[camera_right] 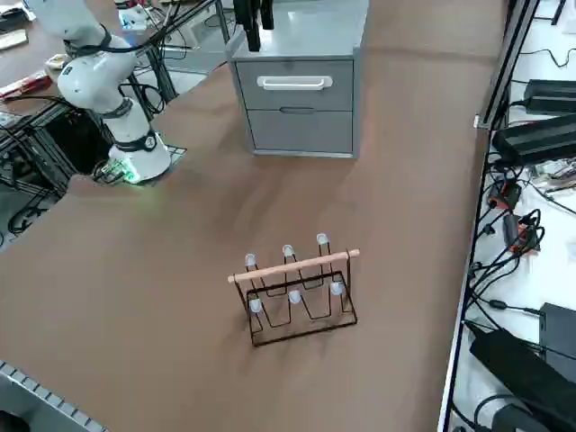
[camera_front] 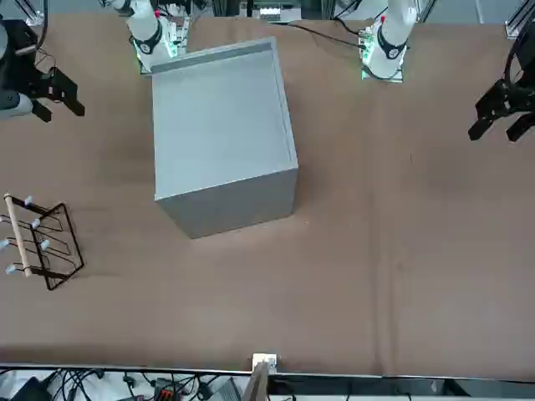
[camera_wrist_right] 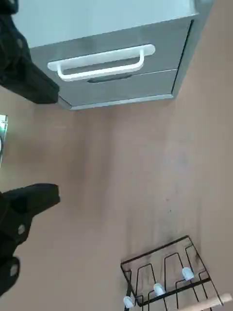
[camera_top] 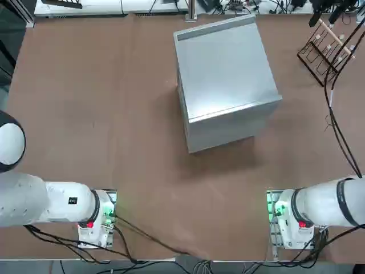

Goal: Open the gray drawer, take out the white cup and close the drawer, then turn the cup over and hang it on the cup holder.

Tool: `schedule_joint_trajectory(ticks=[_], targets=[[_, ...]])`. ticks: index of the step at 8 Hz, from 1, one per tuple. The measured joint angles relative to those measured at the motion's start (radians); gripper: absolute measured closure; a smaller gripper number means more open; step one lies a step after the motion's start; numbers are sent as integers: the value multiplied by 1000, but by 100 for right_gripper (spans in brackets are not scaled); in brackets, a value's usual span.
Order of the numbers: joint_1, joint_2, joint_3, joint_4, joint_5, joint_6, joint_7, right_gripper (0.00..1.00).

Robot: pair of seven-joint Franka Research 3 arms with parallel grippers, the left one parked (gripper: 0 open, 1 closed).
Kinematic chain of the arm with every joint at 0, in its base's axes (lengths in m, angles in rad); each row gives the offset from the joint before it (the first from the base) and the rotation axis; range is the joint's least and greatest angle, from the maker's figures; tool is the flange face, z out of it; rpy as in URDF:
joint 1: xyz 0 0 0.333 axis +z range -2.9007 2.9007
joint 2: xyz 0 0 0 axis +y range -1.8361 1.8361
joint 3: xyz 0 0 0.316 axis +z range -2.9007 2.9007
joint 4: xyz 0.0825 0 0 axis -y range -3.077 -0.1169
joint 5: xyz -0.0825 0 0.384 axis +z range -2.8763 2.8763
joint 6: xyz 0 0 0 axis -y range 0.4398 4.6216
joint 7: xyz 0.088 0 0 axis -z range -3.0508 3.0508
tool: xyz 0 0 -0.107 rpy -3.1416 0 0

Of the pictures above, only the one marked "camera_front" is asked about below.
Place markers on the black power box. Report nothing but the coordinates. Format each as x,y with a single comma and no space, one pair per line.
31,390

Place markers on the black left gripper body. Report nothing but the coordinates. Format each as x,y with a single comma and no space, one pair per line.
524,94

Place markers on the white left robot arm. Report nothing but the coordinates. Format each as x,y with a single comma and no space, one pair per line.
393,42

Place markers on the gray metal drawer cabinet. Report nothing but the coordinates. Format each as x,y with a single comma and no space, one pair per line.
221,125

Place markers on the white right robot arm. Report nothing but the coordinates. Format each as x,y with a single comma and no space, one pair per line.
146,25

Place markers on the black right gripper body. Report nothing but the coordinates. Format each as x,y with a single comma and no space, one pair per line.
23,71

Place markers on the aluminium camera post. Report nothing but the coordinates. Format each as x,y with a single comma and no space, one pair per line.
263,361

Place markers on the white side bench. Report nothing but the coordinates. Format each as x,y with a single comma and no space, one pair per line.
110,392

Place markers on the red and black device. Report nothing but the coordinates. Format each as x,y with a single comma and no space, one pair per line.
167,392

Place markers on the white power strip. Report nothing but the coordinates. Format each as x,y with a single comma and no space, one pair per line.
269,14

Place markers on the aluminium frame profile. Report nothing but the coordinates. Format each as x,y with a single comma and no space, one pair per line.
516,25
35,17

